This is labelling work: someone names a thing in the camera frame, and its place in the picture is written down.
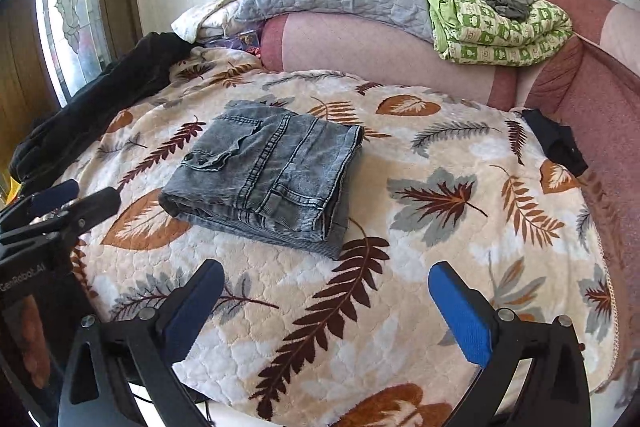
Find large black garment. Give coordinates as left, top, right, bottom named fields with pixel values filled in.
left=10, top=32, right=197, bottom=184

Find blue-grey denim pants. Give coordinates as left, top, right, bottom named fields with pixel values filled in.
left=157, top=99, right=365, bottom=262

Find cream white cloth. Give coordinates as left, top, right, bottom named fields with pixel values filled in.
left=171, top=0, right=248, bottom=44

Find colourful packet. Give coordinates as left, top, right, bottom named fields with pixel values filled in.
left=207, top=29, right=263, bottom=58

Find green patterned blanket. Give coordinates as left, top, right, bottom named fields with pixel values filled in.
left=405, top=0, right=575, bottom=66

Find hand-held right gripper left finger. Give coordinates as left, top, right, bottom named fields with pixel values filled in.
left=57, top=258, right=226, bottom=427

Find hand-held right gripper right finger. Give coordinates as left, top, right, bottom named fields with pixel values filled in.
left=427, top=261, right=593, bottom=427

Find leaf print blanket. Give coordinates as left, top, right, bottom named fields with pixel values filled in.
left=65, top=46, right=619, bottom=427

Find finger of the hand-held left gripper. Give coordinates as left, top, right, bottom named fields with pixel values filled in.
left=0, top=187, right=122, bottom=249
left=0, top=179, right=81, bottom=233

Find small black cloth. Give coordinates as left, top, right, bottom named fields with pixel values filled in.
left=520, top=108, right=590, bottom=178

